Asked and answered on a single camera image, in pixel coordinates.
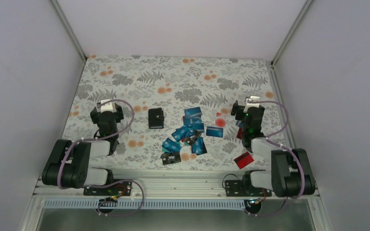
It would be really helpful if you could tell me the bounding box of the black leather card holder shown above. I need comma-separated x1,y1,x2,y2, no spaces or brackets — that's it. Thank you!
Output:
148,108,164,129

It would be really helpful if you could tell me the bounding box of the blue VIP card with chip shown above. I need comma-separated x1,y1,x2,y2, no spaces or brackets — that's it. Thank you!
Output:
172,125,194,141

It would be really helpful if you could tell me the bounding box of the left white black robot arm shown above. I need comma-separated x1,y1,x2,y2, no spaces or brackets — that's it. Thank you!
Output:
41,103,124,195

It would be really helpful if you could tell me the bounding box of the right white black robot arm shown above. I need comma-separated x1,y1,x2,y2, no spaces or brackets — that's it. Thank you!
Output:
231,98,316,198

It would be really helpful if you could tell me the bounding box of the red card far right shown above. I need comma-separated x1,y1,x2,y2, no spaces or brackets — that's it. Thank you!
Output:
237,128,243,140

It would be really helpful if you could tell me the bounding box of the red card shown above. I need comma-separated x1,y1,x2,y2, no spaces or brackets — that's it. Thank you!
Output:
237,128,243,140
234,152,254,169

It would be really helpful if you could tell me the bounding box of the blue card centre pile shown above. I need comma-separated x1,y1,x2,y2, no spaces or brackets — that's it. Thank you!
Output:
206,126,224,138

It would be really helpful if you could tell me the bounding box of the red card lower right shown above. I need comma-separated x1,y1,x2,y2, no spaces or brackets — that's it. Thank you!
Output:
234,152,254,169

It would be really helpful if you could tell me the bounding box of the blue striped card upper left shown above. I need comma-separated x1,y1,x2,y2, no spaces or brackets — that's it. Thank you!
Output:
184,107,202,119

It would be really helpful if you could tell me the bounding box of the blue card upper right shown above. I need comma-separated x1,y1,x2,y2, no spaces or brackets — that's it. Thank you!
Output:
191,137,207,155

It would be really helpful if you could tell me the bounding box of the black VIP card right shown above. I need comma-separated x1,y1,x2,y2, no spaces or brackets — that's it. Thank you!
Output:
184,130,201,146

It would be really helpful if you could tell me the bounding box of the blue VIP card lower right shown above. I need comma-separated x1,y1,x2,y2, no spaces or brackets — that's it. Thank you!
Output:
162,138,182,153

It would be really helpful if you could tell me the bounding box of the black card bottom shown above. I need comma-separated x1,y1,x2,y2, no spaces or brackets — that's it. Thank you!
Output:
160,152,181,166

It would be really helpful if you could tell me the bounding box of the floral patterned table mat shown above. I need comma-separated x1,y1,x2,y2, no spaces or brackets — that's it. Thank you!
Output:
62,55,285,171

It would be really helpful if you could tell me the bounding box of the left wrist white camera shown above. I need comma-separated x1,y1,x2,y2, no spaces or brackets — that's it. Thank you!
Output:
100,99,114,113

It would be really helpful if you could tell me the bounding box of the wrist white camera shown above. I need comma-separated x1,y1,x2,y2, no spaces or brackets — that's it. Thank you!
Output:
243,95,260,113
100,99,114,113

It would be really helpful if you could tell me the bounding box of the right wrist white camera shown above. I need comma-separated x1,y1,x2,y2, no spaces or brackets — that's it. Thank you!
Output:
243,95,260,113

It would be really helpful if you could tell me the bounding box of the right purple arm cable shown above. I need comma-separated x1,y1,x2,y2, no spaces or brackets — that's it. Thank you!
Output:
243,101,306,218

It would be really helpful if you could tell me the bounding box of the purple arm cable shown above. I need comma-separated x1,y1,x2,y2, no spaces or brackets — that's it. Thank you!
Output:
243,101,306,218
56,99,145,218

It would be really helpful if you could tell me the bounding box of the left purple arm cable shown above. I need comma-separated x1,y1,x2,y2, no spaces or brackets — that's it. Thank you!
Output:
56,99,145,218

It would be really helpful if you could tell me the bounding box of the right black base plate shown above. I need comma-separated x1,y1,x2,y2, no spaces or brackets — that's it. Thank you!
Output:
223,180,272,197

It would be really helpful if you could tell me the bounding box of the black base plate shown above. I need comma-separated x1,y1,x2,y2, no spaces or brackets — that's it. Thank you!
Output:
223,180,272,197
83,181,132,197

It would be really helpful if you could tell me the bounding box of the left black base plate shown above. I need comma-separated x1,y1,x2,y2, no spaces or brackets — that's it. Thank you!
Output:
83,181,132,197

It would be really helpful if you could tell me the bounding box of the grey slotted cable duct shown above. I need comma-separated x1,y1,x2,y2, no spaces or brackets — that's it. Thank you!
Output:
43,198,245,210

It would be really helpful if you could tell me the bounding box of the aluminium front rail frame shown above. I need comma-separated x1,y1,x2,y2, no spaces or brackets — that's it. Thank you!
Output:
33,167,320,200

